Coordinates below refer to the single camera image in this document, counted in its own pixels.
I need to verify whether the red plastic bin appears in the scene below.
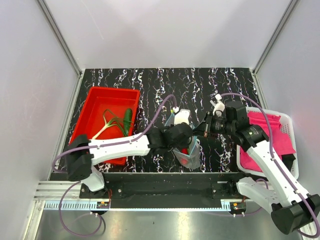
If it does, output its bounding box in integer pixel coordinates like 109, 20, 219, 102
68, 86, 141, 166

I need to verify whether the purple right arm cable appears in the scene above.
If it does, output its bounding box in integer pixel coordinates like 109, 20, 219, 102
221, 92, 320, 237

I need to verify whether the red fake pepper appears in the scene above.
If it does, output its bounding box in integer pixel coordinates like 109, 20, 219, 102
180, 148, 189, 165

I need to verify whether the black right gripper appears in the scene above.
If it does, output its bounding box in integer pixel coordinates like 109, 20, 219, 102
194, 111, 236, 140

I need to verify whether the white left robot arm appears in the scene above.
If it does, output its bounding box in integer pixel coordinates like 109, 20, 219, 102
65, 122, 193, 198

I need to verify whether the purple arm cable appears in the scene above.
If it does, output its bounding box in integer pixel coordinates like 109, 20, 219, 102
221, 92, 320, 237
51, 94, 178, 238

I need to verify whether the green fake vegetable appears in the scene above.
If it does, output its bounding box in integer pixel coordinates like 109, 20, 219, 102
123, 108, 133, 136

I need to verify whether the white plastic basket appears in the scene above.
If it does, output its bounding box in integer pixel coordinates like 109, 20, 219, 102
236, 109, 299, 179

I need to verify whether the fake green onion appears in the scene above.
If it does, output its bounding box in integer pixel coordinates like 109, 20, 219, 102
91, 109, 125, 140

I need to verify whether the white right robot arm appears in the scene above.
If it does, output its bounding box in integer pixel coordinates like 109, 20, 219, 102
193, 101, 320, 239

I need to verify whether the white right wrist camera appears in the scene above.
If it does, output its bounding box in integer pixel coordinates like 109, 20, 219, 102
210, 94, 225, 117

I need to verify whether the pink cloth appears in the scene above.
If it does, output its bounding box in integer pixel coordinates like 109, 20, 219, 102
239, 111, 297, 173

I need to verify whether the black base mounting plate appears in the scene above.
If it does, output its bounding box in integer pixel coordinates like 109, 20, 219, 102
79, 172, 248, 211

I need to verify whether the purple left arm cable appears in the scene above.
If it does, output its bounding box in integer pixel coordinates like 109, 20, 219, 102
51, 94, 178, 238

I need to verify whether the clear zip top bag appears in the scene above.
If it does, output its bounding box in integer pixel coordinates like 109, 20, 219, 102
165, 111, 201, 170

